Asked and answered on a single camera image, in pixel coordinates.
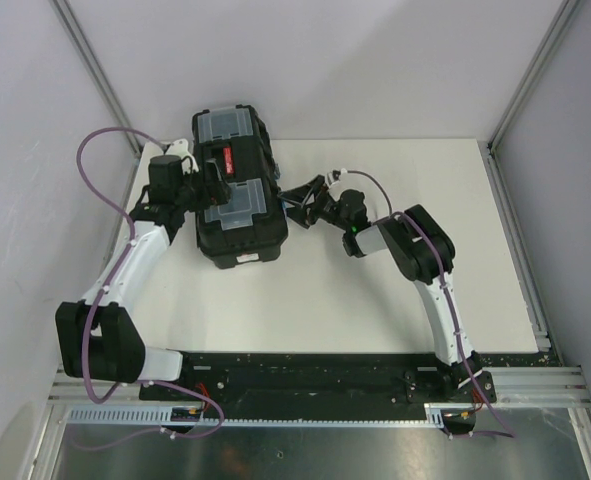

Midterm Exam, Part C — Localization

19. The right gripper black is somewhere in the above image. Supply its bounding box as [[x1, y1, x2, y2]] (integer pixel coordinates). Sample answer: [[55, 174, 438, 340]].
[[276, 176, 349, 233]]

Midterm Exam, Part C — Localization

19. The black plastic toolbox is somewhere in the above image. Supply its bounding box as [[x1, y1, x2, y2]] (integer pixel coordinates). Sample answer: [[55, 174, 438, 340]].
[[192, 104, 288, 269]]

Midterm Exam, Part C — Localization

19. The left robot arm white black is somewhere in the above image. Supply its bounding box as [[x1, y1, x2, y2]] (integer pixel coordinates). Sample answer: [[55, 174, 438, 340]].
[[55, 154, 231, 400]]

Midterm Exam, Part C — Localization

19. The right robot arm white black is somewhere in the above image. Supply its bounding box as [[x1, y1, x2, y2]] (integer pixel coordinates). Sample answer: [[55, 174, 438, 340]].
[[279, 170, 482, 401]]

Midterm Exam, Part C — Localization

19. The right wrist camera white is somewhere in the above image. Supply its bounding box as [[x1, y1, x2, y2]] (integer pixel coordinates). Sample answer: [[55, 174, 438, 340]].
[[326, 168, 348, 187]]

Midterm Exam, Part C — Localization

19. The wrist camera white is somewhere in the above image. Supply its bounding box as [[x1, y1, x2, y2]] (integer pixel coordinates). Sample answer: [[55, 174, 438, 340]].
[[165, 138, 200, 175], [326, 168, 348, 187]]

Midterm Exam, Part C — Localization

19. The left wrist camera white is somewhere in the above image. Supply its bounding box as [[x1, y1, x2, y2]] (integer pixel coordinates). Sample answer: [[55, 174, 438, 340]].
[[165, 138, 200, 175]]

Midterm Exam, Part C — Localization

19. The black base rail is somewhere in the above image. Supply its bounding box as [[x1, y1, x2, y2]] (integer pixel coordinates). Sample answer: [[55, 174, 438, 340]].
[[139, 352, 497, 420]]

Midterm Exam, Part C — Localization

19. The right aluminium frame post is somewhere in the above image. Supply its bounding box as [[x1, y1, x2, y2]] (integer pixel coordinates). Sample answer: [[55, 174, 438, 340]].
[[487, 0, 584, 151]]

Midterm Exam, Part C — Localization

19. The aluminium frame post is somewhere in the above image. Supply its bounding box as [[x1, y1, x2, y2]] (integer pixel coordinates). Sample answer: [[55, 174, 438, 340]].
[[487, 0, 584, 151], [49, 0, 131, 127]]

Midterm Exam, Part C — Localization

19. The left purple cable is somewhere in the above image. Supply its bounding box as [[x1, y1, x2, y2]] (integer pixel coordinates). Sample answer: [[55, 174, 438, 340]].
[[69, 126, 226, 451]]

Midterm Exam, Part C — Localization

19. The purple cable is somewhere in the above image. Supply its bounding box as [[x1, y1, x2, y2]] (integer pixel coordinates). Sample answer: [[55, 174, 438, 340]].
[[69, 126, 226, 451], [344, 169, 517, 439]]

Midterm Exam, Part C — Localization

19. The left aluminium frame post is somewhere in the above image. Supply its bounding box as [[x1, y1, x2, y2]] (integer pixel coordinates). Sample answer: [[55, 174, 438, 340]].
[[49, 0, 131, 127]]

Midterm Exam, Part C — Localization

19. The grey slotted cable duct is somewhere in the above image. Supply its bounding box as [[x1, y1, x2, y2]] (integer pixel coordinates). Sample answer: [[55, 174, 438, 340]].
[[66, 404, 476, 428]]

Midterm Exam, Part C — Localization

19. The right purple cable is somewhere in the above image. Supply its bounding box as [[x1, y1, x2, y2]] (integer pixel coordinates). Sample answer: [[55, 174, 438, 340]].
[[344, 169, 517, 439]]

